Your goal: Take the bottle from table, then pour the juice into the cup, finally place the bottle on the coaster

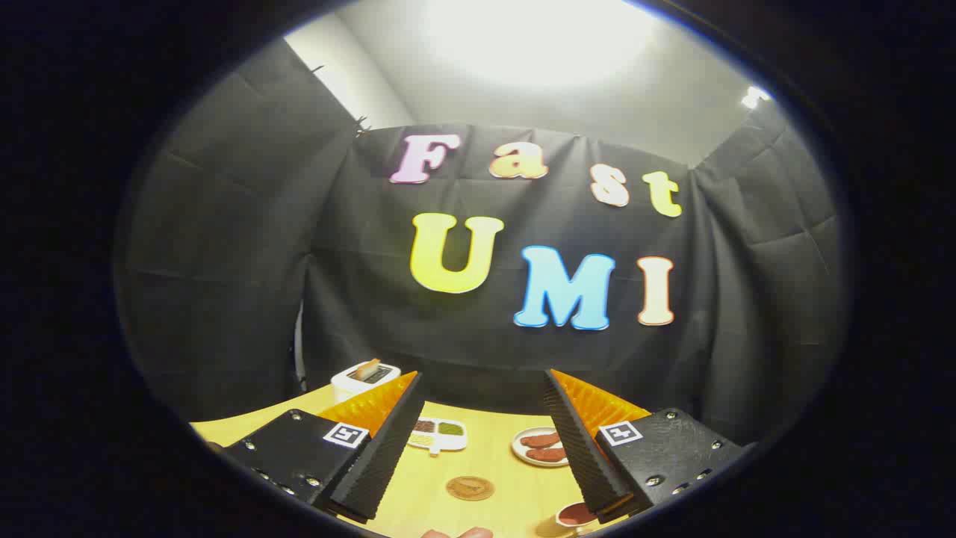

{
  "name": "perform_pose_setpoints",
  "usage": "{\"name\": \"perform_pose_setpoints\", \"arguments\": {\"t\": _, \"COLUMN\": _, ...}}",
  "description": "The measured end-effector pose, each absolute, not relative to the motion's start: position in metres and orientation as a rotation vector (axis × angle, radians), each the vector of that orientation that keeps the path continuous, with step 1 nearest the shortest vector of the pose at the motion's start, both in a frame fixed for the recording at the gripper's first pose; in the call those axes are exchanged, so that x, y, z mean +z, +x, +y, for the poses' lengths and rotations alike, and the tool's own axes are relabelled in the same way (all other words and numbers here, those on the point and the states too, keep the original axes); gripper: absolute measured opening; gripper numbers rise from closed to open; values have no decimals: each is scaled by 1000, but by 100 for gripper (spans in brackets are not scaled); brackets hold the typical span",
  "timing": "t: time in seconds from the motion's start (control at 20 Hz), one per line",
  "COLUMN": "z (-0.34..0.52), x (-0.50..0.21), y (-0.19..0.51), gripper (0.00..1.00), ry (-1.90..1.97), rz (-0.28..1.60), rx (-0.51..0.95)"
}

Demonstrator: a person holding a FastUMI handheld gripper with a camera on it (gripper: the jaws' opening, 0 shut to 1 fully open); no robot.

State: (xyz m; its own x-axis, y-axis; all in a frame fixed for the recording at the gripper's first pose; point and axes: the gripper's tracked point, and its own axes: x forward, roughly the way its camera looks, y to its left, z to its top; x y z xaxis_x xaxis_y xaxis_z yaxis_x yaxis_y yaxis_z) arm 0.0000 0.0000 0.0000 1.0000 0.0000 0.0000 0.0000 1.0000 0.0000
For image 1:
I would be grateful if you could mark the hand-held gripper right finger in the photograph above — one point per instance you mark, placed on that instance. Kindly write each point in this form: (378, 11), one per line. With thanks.
(579, 448)

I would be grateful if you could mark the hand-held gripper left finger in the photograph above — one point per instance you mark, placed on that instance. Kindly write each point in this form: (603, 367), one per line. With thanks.
(377, 456)

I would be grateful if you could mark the brown sausage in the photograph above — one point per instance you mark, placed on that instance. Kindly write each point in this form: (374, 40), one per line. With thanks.
(539, 439)
(549, 454)

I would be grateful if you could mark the round wooden coaster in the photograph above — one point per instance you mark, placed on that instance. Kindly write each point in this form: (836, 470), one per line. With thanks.
(470, 488)

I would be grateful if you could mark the white toaster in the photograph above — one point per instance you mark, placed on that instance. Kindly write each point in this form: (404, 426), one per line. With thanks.
(347, 387)

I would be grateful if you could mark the white divided seed dish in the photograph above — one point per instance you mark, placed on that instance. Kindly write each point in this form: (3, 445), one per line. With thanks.
(441, 441)

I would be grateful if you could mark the wooden table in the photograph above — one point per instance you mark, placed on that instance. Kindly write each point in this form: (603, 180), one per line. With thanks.
(493, 456)

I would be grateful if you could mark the bread slice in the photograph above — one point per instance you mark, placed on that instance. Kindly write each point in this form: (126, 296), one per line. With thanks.
(367, 368)

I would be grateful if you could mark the white oval plate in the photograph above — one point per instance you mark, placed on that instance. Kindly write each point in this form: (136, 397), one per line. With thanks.
(520, 450)

